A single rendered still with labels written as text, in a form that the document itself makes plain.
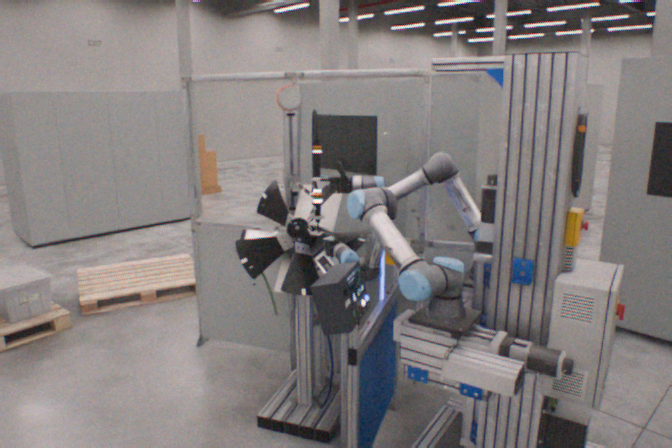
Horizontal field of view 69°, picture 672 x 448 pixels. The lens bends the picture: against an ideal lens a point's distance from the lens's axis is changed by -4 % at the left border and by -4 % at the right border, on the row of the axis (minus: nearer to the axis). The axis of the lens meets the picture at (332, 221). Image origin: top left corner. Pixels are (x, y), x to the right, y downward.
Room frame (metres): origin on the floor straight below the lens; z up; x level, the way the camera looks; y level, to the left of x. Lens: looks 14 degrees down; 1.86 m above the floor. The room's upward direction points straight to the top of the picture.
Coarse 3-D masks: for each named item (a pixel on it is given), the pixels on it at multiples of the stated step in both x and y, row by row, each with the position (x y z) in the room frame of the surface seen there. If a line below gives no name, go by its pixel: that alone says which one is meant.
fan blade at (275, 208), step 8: (272, 184) 2.76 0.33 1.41; (272, 192) 2.74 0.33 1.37; (280, 192) 2.70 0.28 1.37; (264, 200) 2.76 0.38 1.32; (272, 200) 2.72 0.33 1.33; (280, 200) 2.68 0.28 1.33; (264, 208) 2.76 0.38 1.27; (272, 208) 2.72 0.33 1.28; (280, 208) 2.67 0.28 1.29; (272, 216) 2.72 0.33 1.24; (280, 216) 2.67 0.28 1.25
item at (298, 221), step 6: (294, 222) 2.55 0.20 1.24; (300, 222) 2.54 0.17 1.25; (306, 222) 2.52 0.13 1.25; (288, 228) 2.53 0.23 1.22; (294, 228) 2.53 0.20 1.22; (300, 228) 2.52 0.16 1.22; (306, 228) 2.50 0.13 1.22; (312, 228) 2.62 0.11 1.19; (288, 234) 2.51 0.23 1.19; (294, 234) 2.51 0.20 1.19; (300, 234) 2.49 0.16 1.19; (306, 234) 2.50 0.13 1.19; (294, 240) 2.52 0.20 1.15; (306, 240) 2.52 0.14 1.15; (312, 240) 2.57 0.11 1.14; (294, 246) 2.58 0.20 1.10; (312, 246) 2.56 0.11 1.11
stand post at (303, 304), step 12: (300, 300) 2.66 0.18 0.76; (300, 312) 2.67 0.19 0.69; (312, 312) 2.69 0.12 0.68; (300, 324) 2.67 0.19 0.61; (312, 324) 2.68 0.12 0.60; (300, 336) 2.67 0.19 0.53; (312, 336) 2.68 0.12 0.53; (300, 348) 2.67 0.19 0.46; (312, 348) 2.68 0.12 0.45; (300, 360) 2.68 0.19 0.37; (312, 360) 2.67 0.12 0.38; (300, 372) 2.68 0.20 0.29; (312, 372) 2.67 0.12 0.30; (300, 384) 2.68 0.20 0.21; (312, 384) 2.67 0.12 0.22; (300, 396) 2.68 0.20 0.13; (312, 396) 2.67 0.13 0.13
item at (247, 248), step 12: (240, 240) 2.56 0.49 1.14; (252, 240) 2.55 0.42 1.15; (264, 240) 2.55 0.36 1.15; (276, 240) 2.54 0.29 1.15; (240, 252) 2.54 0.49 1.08; (252, 252) 2.54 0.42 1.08; (264, 252) 2.54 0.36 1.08; (276, 252) 2.55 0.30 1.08; (252, 264) 2.53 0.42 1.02; (264, 264) 2.54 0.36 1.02; (252, 276) 2.52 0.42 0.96
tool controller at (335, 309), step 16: (336, 272) 1.76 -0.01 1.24; (352, 272) 1.76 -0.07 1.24; (320, 288) 1.64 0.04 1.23; (336, 288) 1.63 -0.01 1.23; (352, 288) 1.72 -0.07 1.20; (320, 304) 1.65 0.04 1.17; (336, 304) 1.63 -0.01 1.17; (352, 304) 1.68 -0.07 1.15; (368, 304) 1.83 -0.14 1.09; (320, 320) 1.65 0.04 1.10; (336, 320) 1.63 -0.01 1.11; (352, 320) 1.64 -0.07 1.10
